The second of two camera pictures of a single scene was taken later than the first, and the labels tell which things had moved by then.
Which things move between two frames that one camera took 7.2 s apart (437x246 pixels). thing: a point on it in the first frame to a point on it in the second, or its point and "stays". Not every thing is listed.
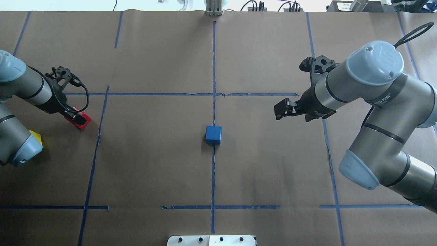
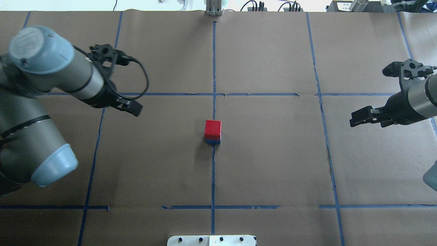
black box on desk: x=372 y=6 stays
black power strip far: x=293 y=9 stays
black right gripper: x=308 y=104 to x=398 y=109
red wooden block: x=76 y=124 to x=213 y=130
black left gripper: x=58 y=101 to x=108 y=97
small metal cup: x=358 y=5 stays
